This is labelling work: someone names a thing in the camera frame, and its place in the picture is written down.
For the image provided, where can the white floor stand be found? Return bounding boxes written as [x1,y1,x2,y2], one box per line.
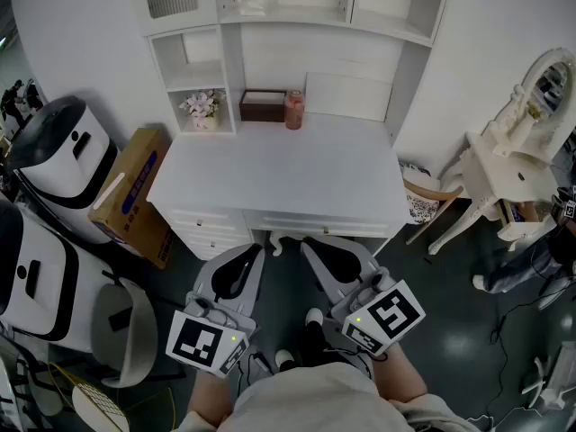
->
[520,339,576,412]

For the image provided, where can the person's left white shoe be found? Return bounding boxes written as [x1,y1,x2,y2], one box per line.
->
[274,348,298,373]

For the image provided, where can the grey shell chair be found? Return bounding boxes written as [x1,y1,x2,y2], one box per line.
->
[91,276,159,389]

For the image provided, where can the dark brown open box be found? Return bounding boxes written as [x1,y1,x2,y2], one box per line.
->
[238,88,288,123]

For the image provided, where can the white ornate chair leg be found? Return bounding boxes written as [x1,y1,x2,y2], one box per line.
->
[268,231,309,258]

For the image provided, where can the white flat strip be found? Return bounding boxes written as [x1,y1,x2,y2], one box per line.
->
[91,171,127,212]

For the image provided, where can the white ornate vanity table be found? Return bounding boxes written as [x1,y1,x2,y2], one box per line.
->
[427,130,564,257]

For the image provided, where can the patterned cushion wooden stool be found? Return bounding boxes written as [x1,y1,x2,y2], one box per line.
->
[397,159,465,247]

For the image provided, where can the pink flowers in pot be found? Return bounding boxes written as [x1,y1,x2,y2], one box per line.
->
[178,88,227,132]

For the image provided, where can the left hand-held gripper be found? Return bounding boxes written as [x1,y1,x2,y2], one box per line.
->
[165,242,266,380]

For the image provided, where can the brown cardboard box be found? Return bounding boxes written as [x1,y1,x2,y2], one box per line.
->
[86,127,175,271]

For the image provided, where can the white perforated paddle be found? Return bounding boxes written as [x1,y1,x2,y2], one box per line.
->
[71,382,132,432]

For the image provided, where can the pink lidded bottle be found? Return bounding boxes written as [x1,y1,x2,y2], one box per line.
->
[283,89,307,131]

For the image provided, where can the white desk with hutch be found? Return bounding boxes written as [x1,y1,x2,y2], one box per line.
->
[130,0,454,149]

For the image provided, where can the person's left forearm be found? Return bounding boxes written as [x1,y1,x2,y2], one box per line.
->
[185,366,240,428]

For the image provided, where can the person's grey shirt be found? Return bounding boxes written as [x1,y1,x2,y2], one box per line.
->
[170,361,483,432]

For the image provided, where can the white and black robot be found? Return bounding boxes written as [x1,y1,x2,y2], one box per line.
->
[5,95,121,245]
[0,199,114,356]

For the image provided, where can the white table top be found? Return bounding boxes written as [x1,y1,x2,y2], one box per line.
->
[146,110,413,263]

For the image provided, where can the person's right forearm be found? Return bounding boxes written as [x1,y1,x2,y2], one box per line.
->
[368,343,429,405]

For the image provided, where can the white oval vanity mirror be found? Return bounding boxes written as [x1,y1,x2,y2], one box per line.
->
[483,47,576,167]

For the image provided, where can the black floor cable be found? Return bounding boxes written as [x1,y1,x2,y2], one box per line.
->
[484,281,576,423]

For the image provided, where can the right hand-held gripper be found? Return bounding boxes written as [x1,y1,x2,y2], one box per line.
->
[300,235,427,359]

